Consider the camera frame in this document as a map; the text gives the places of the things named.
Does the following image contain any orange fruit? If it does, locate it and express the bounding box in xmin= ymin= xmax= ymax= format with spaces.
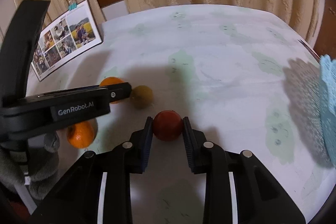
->
xmin=99 ymin=77 xmax=128 ymax=105

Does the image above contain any small olive green fruit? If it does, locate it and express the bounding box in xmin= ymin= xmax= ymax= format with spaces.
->
xmin=130 ymin=85 xmax=154 ymax=109

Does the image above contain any orange mandarin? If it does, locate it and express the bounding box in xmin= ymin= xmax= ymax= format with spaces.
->
xmin=67 ymin=121 xmax=96 ymax=149

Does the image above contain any red tomato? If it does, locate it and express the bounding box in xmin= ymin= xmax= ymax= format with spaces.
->
xmin=153 ymin=110 xmax=183 ymax=141

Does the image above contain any grey gloved left hand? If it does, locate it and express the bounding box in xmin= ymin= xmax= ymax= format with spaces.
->
xmin=1 ymin=132 xmax=60 ymax=200

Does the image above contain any photo collage card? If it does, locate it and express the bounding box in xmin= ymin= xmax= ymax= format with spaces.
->
xmin=31 ymin=0 xmax=102 ymax=81

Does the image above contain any teal binder clip top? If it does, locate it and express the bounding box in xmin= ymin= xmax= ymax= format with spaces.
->
xmin=68 ymin=1 xmax=77 ymax=11

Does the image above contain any white green patterned tablecloth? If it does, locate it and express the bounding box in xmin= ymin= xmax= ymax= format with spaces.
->
xmin=27 ymin=5 xmax=335 ymax=221

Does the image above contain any light blue lace basket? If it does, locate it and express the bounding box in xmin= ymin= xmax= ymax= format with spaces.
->
xmin=319 ymin=55 xmax=336 ymax=166

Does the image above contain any brown wooden door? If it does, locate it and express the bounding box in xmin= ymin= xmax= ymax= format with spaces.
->
xmin=314 ymin=0 xmax=336 ymax=59

